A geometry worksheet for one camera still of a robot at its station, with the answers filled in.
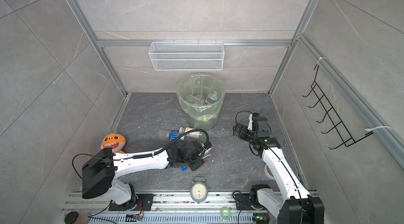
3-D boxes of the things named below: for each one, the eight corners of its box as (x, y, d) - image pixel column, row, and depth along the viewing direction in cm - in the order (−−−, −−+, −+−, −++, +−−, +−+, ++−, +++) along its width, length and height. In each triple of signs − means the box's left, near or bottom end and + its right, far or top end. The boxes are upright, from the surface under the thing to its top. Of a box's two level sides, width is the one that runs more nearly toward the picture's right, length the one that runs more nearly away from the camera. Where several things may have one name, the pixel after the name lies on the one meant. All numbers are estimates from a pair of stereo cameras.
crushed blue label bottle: (167, 143, 95) (165, 138, 90) (169, 135, 99) (167, 130, 94) (178, 143, 95) (176, 138, 90) (179, 135, 99) (177, 130, 94)
